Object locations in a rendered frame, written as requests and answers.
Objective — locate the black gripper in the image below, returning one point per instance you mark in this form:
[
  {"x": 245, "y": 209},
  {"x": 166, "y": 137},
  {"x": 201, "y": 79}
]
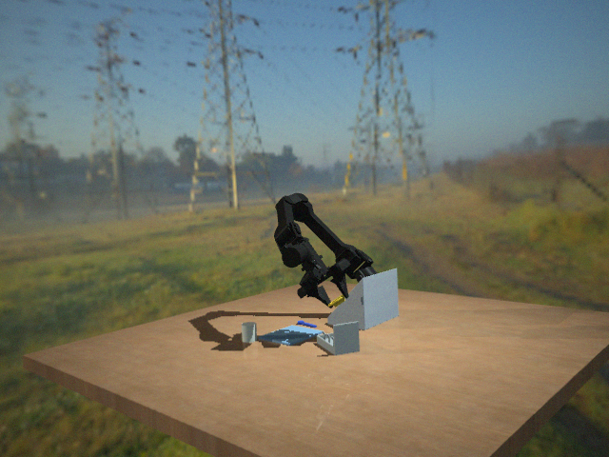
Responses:
[{"x": 337, "y": 271}]

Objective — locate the yellow plate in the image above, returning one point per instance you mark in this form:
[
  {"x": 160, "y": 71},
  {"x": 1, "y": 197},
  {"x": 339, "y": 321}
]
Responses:
[{"x": 337, "y": 301}]

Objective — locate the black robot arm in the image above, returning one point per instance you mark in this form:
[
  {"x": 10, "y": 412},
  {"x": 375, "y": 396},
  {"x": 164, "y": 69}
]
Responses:
[{"x": 296, "y": 249}]

